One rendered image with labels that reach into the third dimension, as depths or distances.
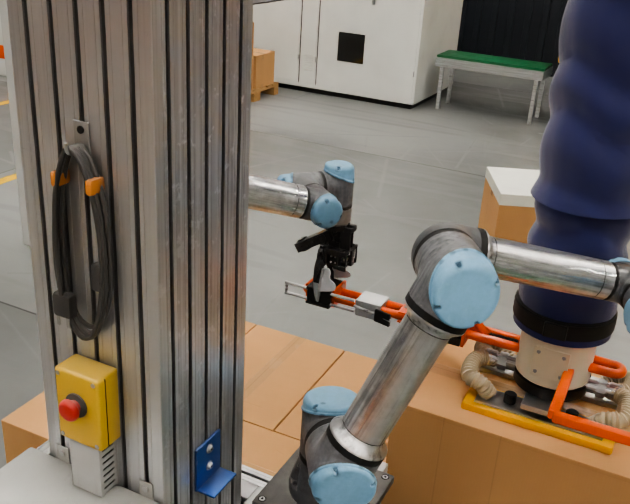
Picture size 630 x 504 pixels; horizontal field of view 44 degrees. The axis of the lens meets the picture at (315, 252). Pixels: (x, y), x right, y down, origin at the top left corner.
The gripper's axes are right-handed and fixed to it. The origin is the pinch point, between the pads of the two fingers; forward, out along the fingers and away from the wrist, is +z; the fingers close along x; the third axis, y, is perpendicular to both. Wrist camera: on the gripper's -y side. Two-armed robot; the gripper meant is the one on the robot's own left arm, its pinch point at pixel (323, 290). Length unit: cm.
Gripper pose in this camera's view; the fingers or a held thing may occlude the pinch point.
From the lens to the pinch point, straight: 207.0
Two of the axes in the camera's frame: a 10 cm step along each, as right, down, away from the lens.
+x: 4.5, -3.4, 8.3
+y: 8.9, 2.3, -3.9
